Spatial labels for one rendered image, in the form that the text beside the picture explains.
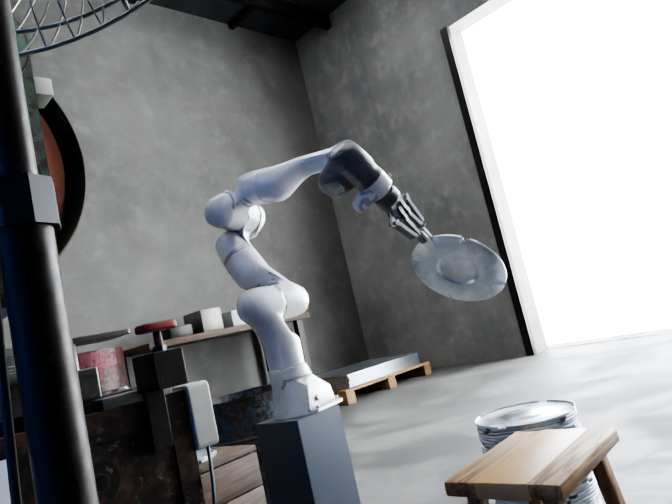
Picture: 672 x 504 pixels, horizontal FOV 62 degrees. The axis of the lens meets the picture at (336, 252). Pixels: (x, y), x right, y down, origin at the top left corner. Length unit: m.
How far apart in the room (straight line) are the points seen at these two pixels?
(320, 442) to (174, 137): 4.59
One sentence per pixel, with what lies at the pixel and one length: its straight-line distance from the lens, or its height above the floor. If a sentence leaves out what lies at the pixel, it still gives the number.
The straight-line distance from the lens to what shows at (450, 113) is 5.89.
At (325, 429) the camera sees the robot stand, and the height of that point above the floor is 0.40.
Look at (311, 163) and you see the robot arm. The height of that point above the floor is 1.17.
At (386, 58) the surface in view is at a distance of 6.51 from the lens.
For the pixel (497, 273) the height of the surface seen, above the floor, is 0.72.
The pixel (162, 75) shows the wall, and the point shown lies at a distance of 6.15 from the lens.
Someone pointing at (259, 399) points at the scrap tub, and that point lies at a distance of 2.30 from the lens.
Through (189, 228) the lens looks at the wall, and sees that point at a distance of 5.58.
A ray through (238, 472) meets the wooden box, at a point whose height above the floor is 0.29.
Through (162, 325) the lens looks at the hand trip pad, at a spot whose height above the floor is 0.75.
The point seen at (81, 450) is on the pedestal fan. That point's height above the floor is 0.63.
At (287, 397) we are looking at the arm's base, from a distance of 1.65.
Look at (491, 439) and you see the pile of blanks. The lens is 1.72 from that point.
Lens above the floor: 0.68
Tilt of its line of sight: 7 degrees up
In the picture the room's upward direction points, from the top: 13 degrees counter-clockwise
